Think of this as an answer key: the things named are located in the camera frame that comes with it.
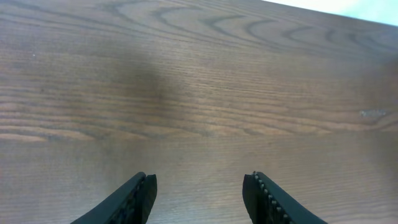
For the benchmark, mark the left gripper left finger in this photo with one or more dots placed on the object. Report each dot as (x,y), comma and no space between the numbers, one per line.
(129,204)

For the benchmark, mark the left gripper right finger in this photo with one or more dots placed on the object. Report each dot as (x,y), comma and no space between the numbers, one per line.
(267,203)

